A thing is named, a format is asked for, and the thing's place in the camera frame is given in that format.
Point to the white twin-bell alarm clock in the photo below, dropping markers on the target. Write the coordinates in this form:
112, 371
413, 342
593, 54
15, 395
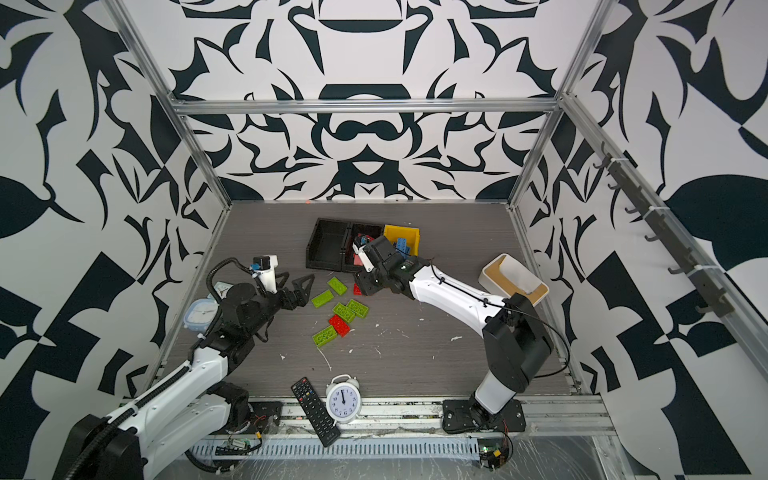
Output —
343, 398

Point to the green lego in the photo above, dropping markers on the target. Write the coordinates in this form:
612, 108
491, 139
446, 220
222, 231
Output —
360, 310
325, 336
344, 312
322, 299
338, 287

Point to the white tissue box wooden lid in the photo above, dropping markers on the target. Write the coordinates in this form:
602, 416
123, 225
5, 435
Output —
506, 276

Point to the black bin middle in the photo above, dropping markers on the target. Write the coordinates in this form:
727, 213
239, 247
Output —
373, 230

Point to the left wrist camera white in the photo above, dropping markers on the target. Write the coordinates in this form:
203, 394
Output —
263, 271

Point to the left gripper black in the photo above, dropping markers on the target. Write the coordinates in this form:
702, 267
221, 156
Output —
288, 302

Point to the green lego bottom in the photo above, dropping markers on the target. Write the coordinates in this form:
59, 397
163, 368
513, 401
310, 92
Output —
325, 336

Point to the small circuit board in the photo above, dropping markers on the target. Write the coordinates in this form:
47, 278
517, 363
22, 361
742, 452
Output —
493, 458

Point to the black bin left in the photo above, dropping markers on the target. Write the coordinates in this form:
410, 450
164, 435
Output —
326, 248

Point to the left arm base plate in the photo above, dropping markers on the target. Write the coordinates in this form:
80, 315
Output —
263, 417

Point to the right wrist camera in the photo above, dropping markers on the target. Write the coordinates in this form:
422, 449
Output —
360, 244

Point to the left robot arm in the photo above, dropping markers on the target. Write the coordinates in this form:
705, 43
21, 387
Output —
139, 439

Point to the black hook rail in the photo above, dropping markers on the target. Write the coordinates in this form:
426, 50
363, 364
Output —
668, 230

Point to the white cable duct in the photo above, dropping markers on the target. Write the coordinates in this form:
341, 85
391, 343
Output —
354, 448

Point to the blue square alarm clock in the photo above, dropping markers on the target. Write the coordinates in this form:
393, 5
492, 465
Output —
200, 314

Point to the yellow bin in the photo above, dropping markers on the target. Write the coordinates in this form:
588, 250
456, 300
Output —
412, 235

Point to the black bin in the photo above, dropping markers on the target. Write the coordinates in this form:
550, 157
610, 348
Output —
373, 230
326, 248

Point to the black remote control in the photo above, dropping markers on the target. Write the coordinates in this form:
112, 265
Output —
316, 412

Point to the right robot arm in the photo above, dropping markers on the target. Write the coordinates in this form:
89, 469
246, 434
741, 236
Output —
516, 341

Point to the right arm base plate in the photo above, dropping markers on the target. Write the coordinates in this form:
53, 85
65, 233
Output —
467, 416

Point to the green lego top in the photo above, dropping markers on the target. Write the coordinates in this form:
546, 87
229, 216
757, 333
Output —
338, 287

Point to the small green alarm clock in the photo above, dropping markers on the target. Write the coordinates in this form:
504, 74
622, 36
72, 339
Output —
222, 288

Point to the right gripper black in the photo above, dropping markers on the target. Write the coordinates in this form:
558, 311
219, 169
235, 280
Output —
364, 282

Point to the blue lego lower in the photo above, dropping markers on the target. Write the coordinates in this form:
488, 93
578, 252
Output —
402, 247

